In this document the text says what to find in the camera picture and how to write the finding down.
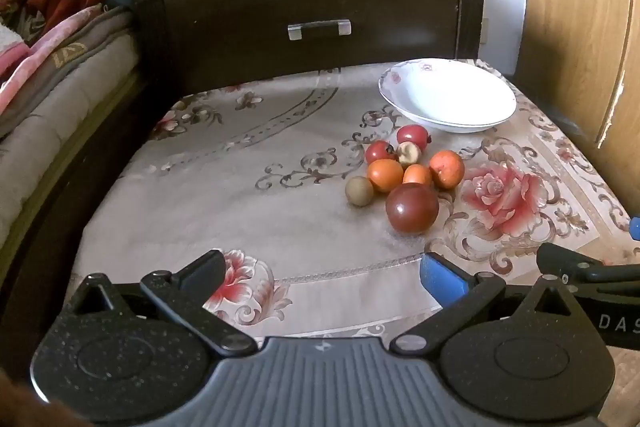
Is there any tan round longan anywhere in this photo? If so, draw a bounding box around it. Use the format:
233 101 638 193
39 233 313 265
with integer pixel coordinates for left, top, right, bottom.
345 176 375 207

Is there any small red tomato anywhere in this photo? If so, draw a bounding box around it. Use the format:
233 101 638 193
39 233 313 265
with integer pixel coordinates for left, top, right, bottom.
365 140 398 165
396 125 431 152

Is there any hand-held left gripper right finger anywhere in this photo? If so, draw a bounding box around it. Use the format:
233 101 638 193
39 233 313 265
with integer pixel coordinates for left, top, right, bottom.
390 252 583 355

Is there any silver drawer handle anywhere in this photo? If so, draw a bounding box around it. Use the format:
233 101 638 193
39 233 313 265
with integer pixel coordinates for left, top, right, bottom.
288 21 352 40

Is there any beige mattress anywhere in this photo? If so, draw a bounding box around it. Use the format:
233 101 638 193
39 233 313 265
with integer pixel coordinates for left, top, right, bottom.
0 4 146 248

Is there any wooden wardrobe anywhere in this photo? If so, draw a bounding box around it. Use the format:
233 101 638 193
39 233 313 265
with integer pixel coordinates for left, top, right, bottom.
515 0 640 188

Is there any floral tablecloth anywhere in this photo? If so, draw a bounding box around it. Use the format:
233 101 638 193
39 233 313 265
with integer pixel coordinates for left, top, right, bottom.
70 59 640 427

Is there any dark wooden bed frame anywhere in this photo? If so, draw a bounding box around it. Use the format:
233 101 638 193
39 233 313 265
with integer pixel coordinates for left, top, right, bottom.
0 67 171 388

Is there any white floral plate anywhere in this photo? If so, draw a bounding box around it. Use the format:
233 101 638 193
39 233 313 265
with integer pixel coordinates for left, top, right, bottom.
378 59 517 134

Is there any brown peeled longan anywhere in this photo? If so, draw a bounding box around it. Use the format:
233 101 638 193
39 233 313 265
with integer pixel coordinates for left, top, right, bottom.
396 142 422 168

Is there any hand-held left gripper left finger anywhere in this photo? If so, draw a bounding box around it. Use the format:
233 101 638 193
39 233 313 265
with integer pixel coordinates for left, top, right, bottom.
61 249 258 358

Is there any dark wooden nightstand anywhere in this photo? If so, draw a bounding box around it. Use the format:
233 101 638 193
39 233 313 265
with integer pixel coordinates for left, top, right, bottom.
131 0 488 95

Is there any dark red tomato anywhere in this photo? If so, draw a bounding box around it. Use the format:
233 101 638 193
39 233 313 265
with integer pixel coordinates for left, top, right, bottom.
385 183 440 235

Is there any small orange tangerine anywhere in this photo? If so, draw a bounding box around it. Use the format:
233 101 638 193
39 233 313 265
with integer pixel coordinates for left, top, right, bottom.
402 164 433 188

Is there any pink striped blanket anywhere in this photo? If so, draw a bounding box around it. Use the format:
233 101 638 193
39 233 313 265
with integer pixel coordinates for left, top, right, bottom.
0 4 106 112

